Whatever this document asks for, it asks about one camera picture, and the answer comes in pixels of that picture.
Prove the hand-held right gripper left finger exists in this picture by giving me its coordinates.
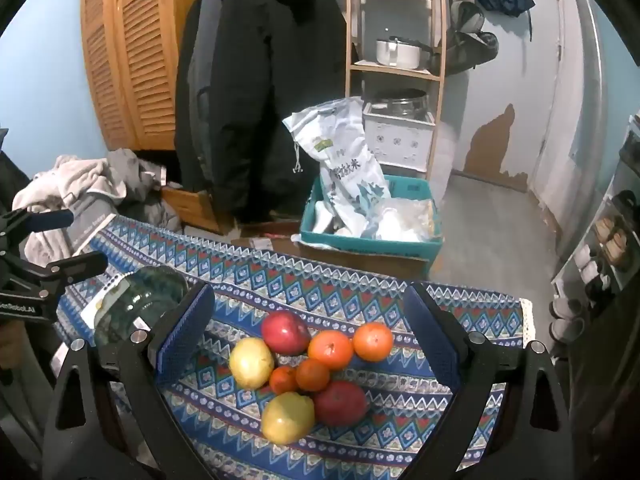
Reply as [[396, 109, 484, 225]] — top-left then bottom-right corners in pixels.
[[42, 280, 216, 480]]

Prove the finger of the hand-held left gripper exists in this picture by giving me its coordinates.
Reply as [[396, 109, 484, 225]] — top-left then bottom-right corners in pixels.
[[22, 251, 109, 287], [0, 209, 75, 241]]

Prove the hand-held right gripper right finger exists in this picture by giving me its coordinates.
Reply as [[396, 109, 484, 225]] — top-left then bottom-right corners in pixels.
[[402, 282, 576, 480]]

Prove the green glass bowl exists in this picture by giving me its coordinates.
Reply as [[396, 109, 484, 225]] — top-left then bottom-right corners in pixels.
[[92, 266, 191, 361]]

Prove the large orange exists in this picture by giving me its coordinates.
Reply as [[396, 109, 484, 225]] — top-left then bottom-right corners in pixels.
[[308, 331, 354, 371], [353, 323, 395, 362]]

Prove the red apple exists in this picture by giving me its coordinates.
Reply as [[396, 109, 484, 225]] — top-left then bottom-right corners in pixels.
[[261, 311, 312, 356], [313, 381, 369, 427]]

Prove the grey printed bag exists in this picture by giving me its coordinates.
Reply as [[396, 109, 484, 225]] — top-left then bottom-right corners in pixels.
[[67, 194, 119, 253]]

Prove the white garment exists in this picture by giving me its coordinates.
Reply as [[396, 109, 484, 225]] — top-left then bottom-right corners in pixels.
[[12, 155, 127, 263]]

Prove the cardboard box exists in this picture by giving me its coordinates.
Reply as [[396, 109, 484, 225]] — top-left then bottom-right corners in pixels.
[[292, 235, 433, 279]]

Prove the grey garment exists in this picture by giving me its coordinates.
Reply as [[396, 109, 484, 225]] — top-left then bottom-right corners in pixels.
[[104, 147, 184, 234]]

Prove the teal plastic bin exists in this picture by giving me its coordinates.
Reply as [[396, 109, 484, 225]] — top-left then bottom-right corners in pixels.
[[299, 175, 445, 257]]

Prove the small orange tomato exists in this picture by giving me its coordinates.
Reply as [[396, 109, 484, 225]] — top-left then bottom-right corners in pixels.
[[270, 366, 299, 396]]

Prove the blue patterned tablecloth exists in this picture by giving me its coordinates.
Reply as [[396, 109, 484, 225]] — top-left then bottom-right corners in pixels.
[[52, 215, 536, 480]]

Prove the wooden drawer box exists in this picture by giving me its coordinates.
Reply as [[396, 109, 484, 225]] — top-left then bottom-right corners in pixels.
[[160, 185, 237, 234]]

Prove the clear plastic bag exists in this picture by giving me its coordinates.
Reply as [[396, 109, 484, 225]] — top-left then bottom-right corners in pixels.
[[360, 199, 442, 242]]

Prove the small red tomato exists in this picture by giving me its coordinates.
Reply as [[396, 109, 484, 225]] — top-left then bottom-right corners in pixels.
[[296, 358, 332, 392]]

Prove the white shoe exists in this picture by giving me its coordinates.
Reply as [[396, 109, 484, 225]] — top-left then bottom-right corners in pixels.
[[550, 298, 584, 319], [550, 317, 587, 343]]

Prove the wooden louvered wardrobe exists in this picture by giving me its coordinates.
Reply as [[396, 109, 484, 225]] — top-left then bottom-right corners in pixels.
[[80, 0, 211, 152]]

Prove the white patterned storage box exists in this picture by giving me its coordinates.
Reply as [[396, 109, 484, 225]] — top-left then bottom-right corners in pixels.
[[362, 102, 437, 169]]

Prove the brown shoe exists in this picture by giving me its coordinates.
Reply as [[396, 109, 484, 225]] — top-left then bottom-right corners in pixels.
[[596, 216, 622, 242], [604, 232, 631, 264]]

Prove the white printed rice bag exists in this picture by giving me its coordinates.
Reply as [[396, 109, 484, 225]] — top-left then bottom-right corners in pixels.
[[282, 96, 393, 223]]

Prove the wooden shelf unit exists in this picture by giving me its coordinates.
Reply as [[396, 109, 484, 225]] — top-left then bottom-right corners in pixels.
[[345, 0, 449, 181]]

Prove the shoe rack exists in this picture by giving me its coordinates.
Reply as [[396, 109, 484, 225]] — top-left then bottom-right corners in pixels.
[[550, 115, 640, 353]]

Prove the dark glass pot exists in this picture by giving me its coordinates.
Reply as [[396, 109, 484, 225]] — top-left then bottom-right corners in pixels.
[[367, 89, 431, 120]]

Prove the black jacket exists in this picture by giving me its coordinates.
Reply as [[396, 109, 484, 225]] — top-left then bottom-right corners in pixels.
[[174, 0, 349, 224]]

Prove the metal pot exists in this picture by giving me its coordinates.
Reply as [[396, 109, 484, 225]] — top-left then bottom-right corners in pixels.
[[376, 36, 434, 69]]

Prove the white door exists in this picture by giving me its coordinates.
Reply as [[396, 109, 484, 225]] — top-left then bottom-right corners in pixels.
[[530, 0, 610, 221]]

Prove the grey green backpack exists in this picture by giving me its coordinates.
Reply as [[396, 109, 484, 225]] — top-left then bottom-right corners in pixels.
[[444, 0, 500, 79]]

